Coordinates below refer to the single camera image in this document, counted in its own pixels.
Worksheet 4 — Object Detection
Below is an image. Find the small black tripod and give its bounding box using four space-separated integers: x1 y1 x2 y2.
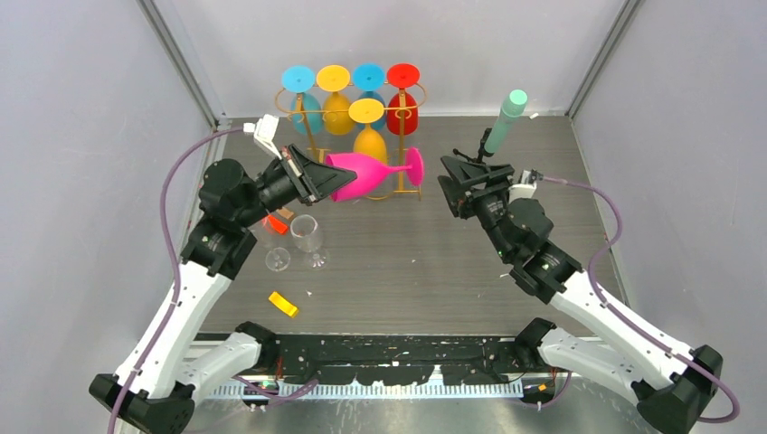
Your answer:
446 127 515 178

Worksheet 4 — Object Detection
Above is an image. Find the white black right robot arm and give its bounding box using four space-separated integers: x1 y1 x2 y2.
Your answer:
439 156 723 433

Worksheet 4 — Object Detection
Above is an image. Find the mint green bottle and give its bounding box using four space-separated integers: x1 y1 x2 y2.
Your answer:
482 90 528 156

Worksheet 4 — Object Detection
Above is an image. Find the yellow wine glass back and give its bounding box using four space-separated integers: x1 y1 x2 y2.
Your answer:
317 64 355 136

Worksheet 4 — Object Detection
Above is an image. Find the red wine glass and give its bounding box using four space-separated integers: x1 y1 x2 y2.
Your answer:
386 63 421 136

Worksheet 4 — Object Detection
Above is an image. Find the aluminium frame rail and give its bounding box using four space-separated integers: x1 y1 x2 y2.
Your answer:
207 363 639 401

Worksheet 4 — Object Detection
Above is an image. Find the gold wire glass rack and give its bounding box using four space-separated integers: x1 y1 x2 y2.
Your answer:
275 87 408 164

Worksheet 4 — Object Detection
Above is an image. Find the clear wine glass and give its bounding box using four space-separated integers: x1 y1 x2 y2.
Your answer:
251 219 291 272
289 214 327 270

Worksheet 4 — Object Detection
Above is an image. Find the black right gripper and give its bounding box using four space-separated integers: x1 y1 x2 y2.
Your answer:
437 156 516 261

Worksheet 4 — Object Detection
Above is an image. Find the yellow wine glass front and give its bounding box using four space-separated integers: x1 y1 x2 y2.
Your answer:
348 98 388 164

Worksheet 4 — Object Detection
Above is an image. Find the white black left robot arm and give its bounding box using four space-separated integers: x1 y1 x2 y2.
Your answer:
89 146 356 433

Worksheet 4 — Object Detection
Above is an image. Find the tan wooden block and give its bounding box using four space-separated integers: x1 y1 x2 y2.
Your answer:
277 208 296 221

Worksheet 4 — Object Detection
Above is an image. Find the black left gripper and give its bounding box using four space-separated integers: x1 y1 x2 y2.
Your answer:
236 144 356 229

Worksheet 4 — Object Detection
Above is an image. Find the yellow wine glass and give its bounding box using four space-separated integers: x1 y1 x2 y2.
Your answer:
348 98 388 164
317 64 355 136

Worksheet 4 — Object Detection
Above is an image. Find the pink wine glass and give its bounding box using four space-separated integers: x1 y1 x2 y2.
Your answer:
325 147 425 203

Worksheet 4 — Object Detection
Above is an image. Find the blue wine glass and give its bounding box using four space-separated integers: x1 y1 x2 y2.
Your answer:
281 65 323 136
351 62 385 105

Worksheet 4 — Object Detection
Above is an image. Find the orange red block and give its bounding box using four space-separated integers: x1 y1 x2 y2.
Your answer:
263 215 289 235

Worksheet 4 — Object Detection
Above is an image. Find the yellow block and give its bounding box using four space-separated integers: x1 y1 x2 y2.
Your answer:
268 291 299 318

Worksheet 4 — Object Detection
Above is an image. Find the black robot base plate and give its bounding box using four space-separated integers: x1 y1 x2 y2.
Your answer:
197 331 576 390

